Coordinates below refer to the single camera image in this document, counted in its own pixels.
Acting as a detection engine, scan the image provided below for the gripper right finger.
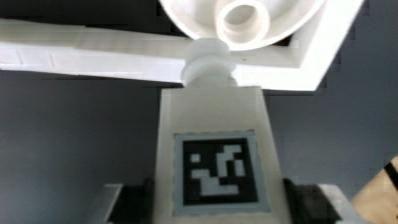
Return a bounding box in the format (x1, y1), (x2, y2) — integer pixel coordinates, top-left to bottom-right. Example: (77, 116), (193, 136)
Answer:
(283, 179), (370, 224)

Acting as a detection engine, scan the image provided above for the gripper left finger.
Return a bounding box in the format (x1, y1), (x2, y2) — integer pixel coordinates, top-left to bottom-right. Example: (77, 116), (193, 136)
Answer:
(82, 178), (157, 224)

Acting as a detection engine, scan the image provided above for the white stool leg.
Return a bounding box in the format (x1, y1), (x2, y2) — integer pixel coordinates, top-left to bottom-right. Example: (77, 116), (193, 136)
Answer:
(153, 38), (292, 224)

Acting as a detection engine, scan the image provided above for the white round stool seat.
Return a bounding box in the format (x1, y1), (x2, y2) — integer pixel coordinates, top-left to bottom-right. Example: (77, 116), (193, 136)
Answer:
(159, 0), (326, 51)

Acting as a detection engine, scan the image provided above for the white U-shaped frame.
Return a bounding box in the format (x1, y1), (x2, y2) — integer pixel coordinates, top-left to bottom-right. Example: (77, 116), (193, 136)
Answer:
(0, 0), (365, 91)

